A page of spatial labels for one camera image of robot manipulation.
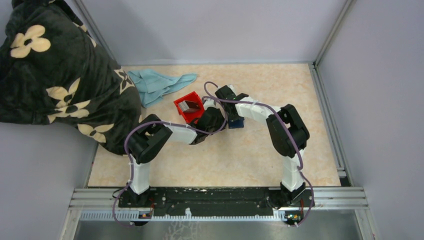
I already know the red plastic bin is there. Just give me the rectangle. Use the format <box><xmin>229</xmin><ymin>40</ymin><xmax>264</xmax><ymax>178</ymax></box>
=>
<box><xmin>173</xmin><ymin>91</ymin><xmax>205</xmax><ymax>124</ymax></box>

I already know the navy leather card holder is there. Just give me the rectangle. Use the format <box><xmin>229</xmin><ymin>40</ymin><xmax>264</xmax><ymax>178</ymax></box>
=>
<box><xmin>228</xmin><ymin>119</ymin><xmax>245</xmax><ymax>129</ymax></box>

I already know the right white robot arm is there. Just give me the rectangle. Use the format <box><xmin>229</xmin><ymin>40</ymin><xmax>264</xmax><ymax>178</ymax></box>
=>
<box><xmin>214</xmin><ymin>85</ymin><xmax>310</xmax><ymax>206</ymax></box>

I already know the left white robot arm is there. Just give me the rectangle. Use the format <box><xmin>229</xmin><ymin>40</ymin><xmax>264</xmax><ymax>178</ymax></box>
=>
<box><xmin>124</xmin><ymin>106</ymin><xmax>226</xmax><ymax>207</ymax></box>

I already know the cards stack in bin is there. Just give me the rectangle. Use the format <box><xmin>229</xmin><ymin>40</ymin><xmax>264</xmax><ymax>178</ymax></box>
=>
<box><xmin>178</xmin><ymin>100</ymin><xmax>201</xmax><ymax>114</ymax></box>

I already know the light blue cloth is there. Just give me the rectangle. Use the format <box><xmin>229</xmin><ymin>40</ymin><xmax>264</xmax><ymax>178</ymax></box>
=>
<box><xmin>127</xmin><ymin>68</ymin><xmax>198</xmax><ymax>108</ymax></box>

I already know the black floral fleece blanket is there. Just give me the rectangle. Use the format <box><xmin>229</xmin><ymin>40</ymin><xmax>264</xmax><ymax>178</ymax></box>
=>
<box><xmin>0</xmin><ymin>0</ymin><xmax>142</xmax><ymax>156</ymax></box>

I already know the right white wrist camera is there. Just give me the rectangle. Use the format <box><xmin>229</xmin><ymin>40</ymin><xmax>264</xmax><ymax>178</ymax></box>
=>
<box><xmin>226</xmin><ymin>84</ymin><xmax>236</xmax><ymax>94</ymax></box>

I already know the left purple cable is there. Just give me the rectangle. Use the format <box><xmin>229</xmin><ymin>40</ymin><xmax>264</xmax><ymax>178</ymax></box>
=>
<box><xmin>111</xmin><ymin>96</ymin><xmax>229</xmax><ymax>229</ymax></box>

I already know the purple cable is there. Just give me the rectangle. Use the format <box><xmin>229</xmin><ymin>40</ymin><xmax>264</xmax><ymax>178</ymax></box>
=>
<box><xmin>111</xmin><ymin>96</ymin><xmax>229</xmax><ymax>229</ymax></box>
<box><xmin>203</xmin><ymin>81</ymin><xmax>316</xmax><ymax>228</ymax></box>

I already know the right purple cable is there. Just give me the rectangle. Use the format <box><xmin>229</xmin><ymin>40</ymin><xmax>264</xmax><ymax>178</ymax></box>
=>
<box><xmin>203</xmin><ymin>81</ymin><xmax>316</xmax><ymax>228</ymax></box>

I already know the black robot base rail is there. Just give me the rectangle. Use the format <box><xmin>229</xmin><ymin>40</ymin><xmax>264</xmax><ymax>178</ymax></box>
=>
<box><xmin>112</xmin><ymin>186</ymin><xmax>315</xmax><ymax>226</ymax></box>

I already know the aluminium frame post right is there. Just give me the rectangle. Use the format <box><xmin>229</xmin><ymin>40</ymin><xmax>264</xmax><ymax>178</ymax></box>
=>
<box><xmin>313</xmin><ymin>0</ymin><xmax>357</xmax><ymax>68</ymax></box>

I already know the aluminium frame post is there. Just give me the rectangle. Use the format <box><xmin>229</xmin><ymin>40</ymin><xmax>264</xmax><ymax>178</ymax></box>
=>
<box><xmin>73</xmin><ymin>0</ymin><xmax>121</xmax><ymax>65</ymax></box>
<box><xmin>313</xmin><ymin>0</ymin><xmax>357</xmax><ymax>68</ymax></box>

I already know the aluminium frame post left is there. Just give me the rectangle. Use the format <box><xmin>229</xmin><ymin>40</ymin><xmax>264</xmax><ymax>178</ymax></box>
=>
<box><xmin>73</xmin><ymin>0</ymin><xmax>121</xmax><ymax>65</ymax></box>

